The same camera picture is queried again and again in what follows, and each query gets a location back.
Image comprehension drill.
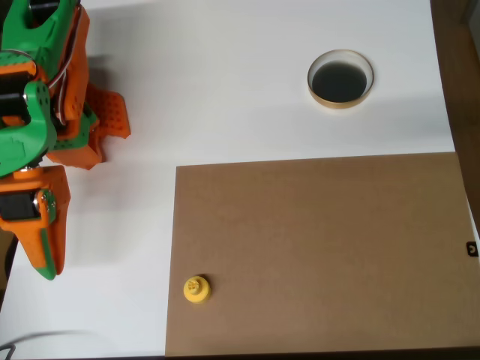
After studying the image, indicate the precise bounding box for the small yellow plastic piece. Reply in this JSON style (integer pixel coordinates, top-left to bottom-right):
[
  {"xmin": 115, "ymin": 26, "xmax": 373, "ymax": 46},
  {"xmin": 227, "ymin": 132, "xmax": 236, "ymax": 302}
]
[{"xmin": 182, "ymin": 274, "xmax": 213, "ymax": 305}]

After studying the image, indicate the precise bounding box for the orange perforated arm base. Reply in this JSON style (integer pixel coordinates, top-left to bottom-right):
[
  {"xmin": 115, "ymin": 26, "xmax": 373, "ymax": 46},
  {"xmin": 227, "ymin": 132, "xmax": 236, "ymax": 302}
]
[{"xmin": 46, "ymin": 84, "xmax": 131, "ymax": 172}]

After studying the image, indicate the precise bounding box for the round dish gold rim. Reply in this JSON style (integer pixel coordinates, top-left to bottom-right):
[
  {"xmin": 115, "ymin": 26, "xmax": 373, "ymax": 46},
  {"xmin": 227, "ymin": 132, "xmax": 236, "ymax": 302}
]
[{"xmin": 306, "ymin": 49, "xmax": 375, "ymax": 110}]

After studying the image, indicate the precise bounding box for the brown cardboard sheet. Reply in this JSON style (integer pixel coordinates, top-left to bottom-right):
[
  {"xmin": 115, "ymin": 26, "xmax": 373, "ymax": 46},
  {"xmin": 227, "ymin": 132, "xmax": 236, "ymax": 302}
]
[{"xmin": 163, "ymin": 151, "xmax": 480, "ymax": 358}]

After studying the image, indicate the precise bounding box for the grey cable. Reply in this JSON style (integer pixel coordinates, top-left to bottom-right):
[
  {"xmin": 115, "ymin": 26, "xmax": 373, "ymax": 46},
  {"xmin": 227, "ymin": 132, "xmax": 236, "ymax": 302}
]
[{"xmin": 0, "ymin": 329, "xmax": 91, "ymax": 360}]

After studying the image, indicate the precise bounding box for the white red black servo wire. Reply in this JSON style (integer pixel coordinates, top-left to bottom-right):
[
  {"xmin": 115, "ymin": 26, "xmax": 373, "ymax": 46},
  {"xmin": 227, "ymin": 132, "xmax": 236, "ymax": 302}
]
[{"xmin": 48, "ymin": 0, "xmax": 84, "ymax": 121}]

